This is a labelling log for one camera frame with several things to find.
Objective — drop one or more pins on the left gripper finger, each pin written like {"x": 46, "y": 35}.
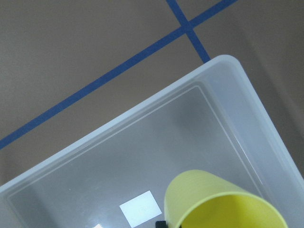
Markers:
{"x": 161, "y": 224}

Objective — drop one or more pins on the yellow plastic cup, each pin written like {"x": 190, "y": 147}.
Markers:
{"x": 199, "y": 199}

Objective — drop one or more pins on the white label in box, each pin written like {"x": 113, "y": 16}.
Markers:
{"x": 140, "y": 209}

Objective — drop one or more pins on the clear plastic storage box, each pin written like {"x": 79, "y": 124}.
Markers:
{"x": 211, "y": 119}

